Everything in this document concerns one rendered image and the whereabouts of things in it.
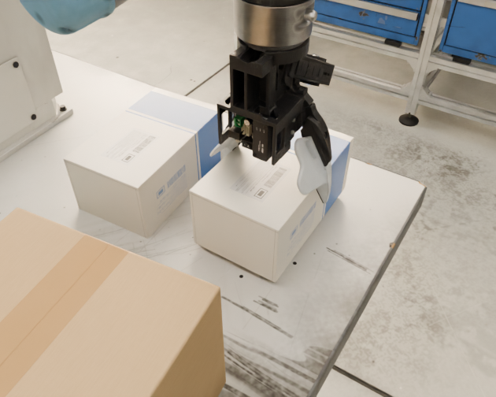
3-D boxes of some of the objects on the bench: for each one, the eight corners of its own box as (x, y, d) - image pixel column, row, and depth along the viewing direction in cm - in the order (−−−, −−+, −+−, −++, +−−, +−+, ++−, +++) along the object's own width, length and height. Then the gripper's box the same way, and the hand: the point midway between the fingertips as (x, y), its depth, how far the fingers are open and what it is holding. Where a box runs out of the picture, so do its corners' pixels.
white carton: (272, 160, 77) (275, 109, 71) (345, 188, 73) (353, 137, 66) (194, 242, 65) (188, 190, 59) (275, 283, 60) (278, 231, 54)
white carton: (162, 135, 84) (155, 87, 78) (224, 156, 80) (223, 107, 74) (78, 209, 71) (62, 158, 65) (147, 239, 67) (138, 187, 61)
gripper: (162, 31, 50) (180, 182, 64) (342, 86, 43) (319, 244, 56) (212, 1, 55) (219, 146, 69) (380, 46, 48) (350, 199, 62)
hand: (275, 178), depth 64 cm, fingers closed on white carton, 13 cm apart
